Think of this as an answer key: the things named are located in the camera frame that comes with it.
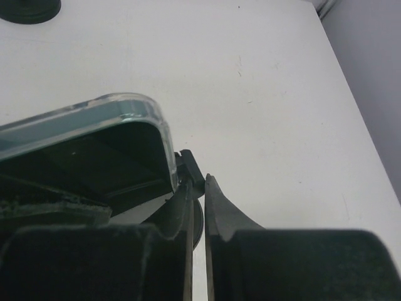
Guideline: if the black clear case smartphone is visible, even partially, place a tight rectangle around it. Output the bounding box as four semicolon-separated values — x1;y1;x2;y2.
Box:
1;93;178;215

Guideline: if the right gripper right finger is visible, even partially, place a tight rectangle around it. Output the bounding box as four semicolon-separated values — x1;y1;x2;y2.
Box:
205;175;400;300

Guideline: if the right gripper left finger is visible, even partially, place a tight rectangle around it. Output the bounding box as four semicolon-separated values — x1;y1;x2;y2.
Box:
1;182;193;300

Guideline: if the black phone stand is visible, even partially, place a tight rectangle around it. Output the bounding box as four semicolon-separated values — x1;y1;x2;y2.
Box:
175;149;205;250
1;0;61;24

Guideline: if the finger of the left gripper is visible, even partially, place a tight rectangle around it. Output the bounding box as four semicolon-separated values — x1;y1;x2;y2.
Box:
1;174;112;236

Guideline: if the right aluminium frame post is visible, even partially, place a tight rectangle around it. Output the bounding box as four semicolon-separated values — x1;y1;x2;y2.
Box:
315;0;338;20

